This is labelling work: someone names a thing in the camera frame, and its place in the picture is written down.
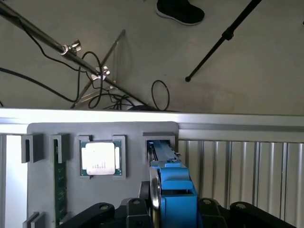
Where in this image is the chrome light stand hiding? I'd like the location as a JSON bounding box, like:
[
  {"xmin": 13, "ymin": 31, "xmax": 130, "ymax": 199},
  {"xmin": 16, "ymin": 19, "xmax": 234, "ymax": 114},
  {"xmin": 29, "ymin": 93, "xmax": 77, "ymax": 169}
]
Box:
[{"xmin": 0, "ymin": 2, "xmax": 152, "ymax": 110}]

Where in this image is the black floor cable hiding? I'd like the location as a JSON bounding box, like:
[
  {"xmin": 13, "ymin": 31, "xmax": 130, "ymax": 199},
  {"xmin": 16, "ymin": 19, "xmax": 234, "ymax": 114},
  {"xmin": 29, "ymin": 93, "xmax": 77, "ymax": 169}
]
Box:
[
  {"xmin": 13, "ymin": 14, "xmax": 106, "ymax": 109},
  {"xmin": 0, "ymin": 67, "xmax": 76, "ymax": 103},
  {"xmin": 151, "ymin": 80, "xmax": 171, "ymax": 112}
]

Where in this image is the green RAM stick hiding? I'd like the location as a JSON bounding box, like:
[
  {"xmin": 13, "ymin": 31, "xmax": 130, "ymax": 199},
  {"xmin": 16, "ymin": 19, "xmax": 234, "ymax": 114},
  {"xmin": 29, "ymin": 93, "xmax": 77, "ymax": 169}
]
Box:
[{"xmin": 53, "ymin": 139, "xmax": 68, "ymax": 228}]

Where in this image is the black tripod leg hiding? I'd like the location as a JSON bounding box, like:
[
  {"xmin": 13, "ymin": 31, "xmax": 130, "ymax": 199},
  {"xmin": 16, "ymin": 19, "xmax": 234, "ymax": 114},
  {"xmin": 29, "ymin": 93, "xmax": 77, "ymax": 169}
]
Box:
[{"xmin": 185, "ymin": 0, "xmax": 263, "ymax": 83}]

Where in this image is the black shoe white sole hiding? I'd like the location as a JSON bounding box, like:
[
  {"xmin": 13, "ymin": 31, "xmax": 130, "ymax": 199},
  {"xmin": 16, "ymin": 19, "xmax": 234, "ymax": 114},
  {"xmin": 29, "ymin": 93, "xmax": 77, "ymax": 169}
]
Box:
[{"xmin": 155, "ymin": 0, "xmax": 206, "ymax": 26}]

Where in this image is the grey parts rack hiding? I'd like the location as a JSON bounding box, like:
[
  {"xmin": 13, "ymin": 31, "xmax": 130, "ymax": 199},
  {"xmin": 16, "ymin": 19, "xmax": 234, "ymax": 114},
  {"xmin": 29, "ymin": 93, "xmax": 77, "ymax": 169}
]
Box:
[{"xmin": 20, "ymin": 121, "xmax": 181, "ymax": 228}]

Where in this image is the silver CPU chip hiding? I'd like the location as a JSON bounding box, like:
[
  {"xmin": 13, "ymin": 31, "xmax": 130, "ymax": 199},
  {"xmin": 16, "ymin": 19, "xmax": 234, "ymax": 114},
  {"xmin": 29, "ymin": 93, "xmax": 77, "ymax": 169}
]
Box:
[{"xmin": 79, "ymin": 142, "xmax": 123, "ymax": 177}]

